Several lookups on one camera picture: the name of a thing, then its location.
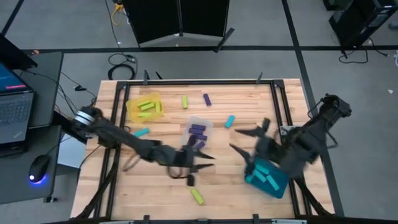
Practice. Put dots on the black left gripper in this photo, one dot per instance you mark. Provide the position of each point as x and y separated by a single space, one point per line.
185 158

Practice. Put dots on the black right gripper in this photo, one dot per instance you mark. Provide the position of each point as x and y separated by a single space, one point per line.
267 147

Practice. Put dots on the purple wooden block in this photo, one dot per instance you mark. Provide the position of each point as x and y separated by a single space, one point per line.
198 127
196 131
201 137
201 145
191 140
207 99

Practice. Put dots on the teal bear wooden block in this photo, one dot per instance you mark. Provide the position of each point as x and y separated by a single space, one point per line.
229 121
141 132
260 176
248 178

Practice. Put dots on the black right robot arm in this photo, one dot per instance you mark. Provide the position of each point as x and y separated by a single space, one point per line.
311 140

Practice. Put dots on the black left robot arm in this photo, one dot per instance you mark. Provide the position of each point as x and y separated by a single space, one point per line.
124 138

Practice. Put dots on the clear plastic bin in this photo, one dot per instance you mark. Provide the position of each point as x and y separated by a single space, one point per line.
186 124

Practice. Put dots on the teal plastic bin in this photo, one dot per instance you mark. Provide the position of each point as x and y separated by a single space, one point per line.
280 191

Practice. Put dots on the yellow translucent plastic bin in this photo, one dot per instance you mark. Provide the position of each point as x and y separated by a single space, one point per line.
133 117

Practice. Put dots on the thin black strut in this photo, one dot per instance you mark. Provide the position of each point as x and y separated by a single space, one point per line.
158 75

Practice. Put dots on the white paper sheet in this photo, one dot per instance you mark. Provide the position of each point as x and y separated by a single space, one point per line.
70 152

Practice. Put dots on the black folding partition screen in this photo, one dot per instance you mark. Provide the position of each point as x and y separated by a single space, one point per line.
155 18

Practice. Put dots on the black computer mouse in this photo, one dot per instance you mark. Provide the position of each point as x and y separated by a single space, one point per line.
38 166

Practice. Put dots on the black equipment rack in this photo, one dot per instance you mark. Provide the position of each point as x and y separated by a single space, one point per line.
357 21

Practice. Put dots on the black side desk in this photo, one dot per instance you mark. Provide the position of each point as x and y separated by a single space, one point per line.
46 93

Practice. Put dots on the grey laptop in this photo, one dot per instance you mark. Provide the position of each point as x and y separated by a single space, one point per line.
15 112

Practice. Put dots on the black flat device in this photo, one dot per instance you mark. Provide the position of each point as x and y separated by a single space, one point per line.
12 53

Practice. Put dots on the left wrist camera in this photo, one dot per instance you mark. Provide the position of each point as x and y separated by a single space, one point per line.
190 180

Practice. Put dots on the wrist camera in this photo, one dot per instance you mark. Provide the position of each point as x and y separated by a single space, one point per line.
266 124
190 180

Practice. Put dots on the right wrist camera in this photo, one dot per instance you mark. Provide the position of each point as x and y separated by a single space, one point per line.
266 124

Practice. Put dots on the black aluminium table frame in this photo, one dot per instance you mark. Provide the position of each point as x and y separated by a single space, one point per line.
217 82

